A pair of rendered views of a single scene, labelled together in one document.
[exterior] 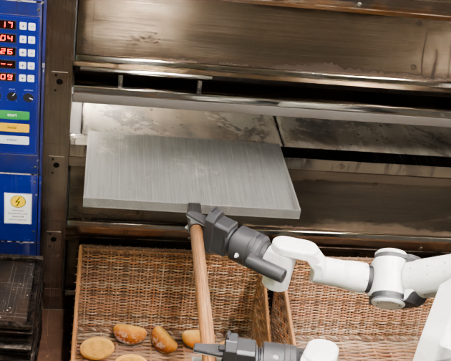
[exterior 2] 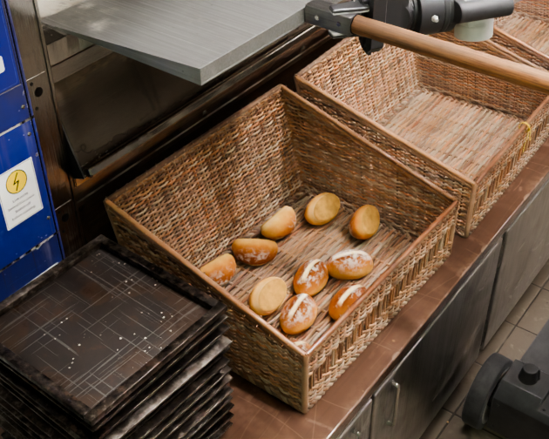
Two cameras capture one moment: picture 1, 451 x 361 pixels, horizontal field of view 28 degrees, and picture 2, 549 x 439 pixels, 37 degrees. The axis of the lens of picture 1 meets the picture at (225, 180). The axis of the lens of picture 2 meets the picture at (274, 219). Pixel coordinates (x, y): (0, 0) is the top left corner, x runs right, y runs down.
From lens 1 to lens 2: 1.52 m
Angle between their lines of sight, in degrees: 34
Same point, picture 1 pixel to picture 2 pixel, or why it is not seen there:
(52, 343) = not seen: hidden behind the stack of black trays
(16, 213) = (20, 203)
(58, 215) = (61, 175)
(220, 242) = (398, 19)
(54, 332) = not seen: hidden behind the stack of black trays
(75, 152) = (57, 54)
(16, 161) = not seen: outside the picture
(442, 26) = not seen: outside the picture
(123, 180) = (185, 37)
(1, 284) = (105, 299)
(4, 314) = (168, 323)
